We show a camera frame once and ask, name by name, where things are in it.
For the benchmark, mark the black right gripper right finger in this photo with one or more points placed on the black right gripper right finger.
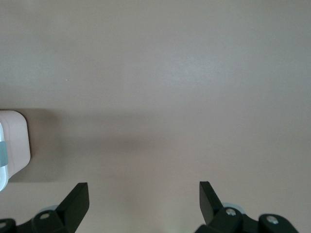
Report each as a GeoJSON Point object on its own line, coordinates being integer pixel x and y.
{"type": "Point", "coordinates": [211, 211]}

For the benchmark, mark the pink plastic box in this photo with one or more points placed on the pink plastic box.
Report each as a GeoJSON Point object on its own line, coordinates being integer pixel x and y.
{"type": "Point", "coordinates": [18, 145]}

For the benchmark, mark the white box lid grey clasps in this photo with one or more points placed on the white box lid grey clasps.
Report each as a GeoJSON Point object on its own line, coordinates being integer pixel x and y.
{"type": "Point", "coordinates": [3, 177]}

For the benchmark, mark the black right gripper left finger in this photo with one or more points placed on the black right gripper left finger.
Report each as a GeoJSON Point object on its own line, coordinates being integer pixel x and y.
{"type": "Point", "coordinates": [73, 208]}

